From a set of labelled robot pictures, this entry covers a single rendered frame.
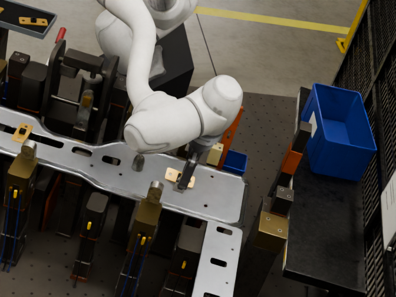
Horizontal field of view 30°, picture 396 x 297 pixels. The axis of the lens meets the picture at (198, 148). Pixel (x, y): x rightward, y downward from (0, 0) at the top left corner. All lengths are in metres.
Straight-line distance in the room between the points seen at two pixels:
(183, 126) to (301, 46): 3.47
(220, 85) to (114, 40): 0.98
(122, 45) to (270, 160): 0.70
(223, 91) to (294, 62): 3.20
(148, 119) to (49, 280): 0.70
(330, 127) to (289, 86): 2.15
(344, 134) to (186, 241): 0.77
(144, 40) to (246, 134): 1.08
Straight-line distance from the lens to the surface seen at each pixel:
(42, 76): 2.25
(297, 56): 4.97
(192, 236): 2.00
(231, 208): 2.09
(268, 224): 2.00
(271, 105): 3.11
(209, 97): 1.71
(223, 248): 1.97
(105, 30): 2.64
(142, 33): 1.92
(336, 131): 2.49
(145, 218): 1.91
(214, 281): 1.89
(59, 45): 2.20
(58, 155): 2.10
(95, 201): 2.00
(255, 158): 2.79
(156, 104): 1.70
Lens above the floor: 2.38
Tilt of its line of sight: 38 degrees down
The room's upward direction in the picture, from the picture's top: 18 degrees clockwise
